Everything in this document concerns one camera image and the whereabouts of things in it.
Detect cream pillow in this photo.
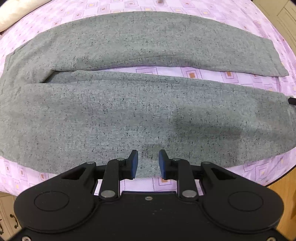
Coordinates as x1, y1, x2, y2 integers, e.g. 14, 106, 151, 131
0, 0, 50, 33

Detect wooden cabinet with metal handles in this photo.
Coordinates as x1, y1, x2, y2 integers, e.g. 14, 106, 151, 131
0, 191, 26, 241

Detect light wooden wardrobe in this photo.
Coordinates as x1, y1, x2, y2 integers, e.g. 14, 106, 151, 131
253, 0, 296, 45

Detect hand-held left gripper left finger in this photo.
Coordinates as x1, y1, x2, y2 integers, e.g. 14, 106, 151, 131
60, 149, 139, 200

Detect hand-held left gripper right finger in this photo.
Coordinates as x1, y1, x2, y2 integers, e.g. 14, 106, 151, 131
159, 149, 234, 200

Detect purple patterned bedsheet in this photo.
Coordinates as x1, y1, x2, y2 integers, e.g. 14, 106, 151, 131
0, 0, 296, 197

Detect grey pants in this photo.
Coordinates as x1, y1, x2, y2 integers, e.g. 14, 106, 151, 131
0, 10, 296, 179

